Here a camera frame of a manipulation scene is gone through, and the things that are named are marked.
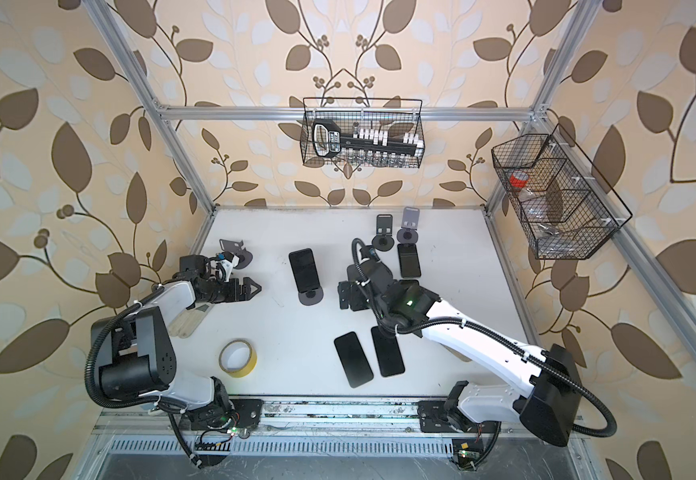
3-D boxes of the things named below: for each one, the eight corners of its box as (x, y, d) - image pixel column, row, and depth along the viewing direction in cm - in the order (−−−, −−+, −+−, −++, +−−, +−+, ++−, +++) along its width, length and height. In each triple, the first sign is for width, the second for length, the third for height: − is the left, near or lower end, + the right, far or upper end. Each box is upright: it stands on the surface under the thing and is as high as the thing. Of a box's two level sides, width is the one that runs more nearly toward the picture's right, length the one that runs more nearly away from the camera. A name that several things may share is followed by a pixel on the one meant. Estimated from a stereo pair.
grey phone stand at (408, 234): (396, 241, 112) (398, 226, 105) (400, 221, 119) (403, 205, 112) (415, 245, 111) (419, 230, 104) (418, 224, 117) (422, 208, 111)
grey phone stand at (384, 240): (371, 251, 111) (372, 230, 102) (371, 235, 116) (372, 214, 107) (391, 251, 111) (393, 230, 102) (389, 235, 116) (392, 214, 107)
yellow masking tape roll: (220, 378, 83) (213, 373, 79) (229, 345, 89) (223, 339, 85) (253, 378, 83) (248, 373, 79) (260, 345, 89) (256, 339, 85)
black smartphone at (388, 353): (381, 377, 83) (381, 375, 81) (371, 329, 91) (371, 327, 90) (405, 373, 83) (405, 371, 82) (392, 325, 92) (393, 323, 91)
